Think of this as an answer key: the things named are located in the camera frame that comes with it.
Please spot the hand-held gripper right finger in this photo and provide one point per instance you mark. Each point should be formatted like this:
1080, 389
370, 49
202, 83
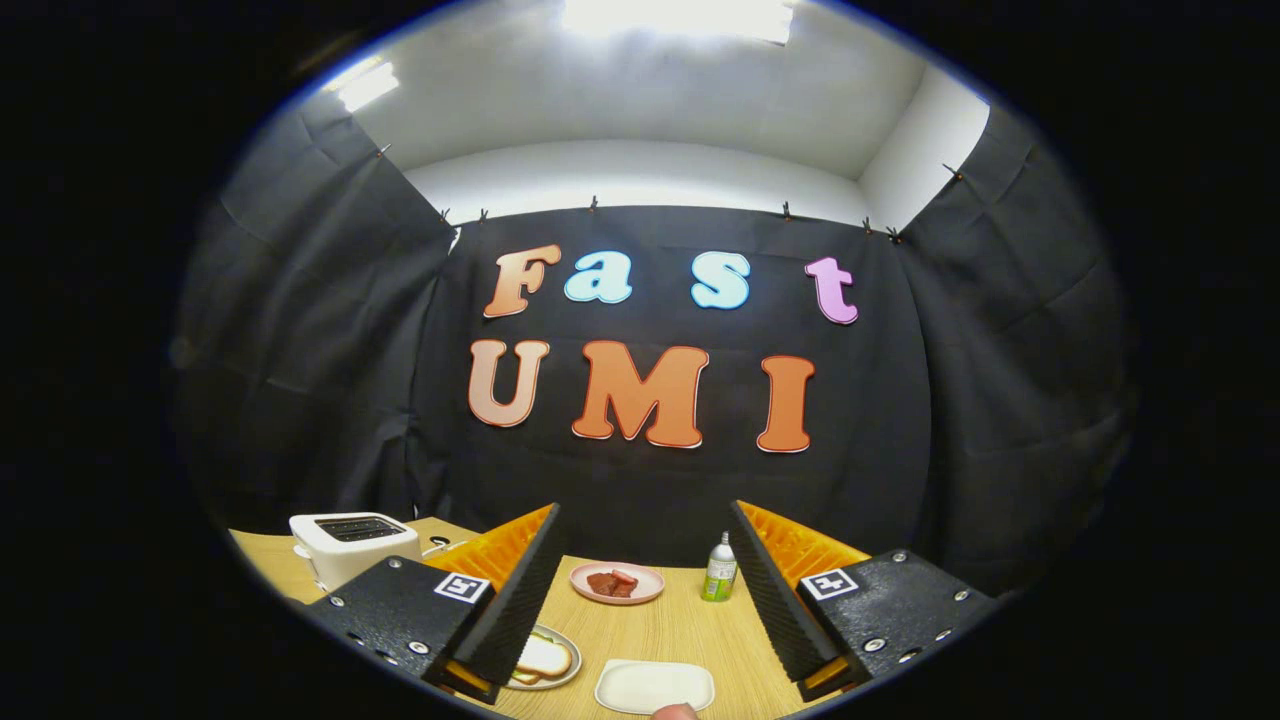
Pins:
775, 600

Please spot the large ceiling light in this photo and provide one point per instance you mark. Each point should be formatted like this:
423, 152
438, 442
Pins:
680, 18

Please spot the row of cloth clips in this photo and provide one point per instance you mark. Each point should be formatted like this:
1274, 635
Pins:
593, 203

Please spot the white square plate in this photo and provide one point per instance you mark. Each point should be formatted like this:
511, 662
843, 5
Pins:
640, 685

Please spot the toasted bread slice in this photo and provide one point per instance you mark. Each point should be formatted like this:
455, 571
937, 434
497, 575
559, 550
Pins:
545, 655

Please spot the black backdrop cloth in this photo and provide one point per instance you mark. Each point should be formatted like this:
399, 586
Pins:
660, 480

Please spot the white toaster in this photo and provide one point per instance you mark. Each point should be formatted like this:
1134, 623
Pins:
345, 555

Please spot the pink round plate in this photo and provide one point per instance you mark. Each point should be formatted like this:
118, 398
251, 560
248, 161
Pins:
650, 582

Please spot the grey round plate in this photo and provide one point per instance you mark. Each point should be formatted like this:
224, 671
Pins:
570, 668

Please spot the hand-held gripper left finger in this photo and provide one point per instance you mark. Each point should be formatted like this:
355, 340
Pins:
520, 600

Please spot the green label bottle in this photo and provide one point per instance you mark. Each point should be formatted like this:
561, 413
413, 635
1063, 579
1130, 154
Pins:
719, 575

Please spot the bread slice on plate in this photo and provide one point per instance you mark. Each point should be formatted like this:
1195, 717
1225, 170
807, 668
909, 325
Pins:
522, 678

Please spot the small ceiling light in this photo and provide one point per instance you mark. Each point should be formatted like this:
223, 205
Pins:
365, 84

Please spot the red meat pieces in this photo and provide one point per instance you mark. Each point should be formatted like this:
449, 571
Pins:
610, 584

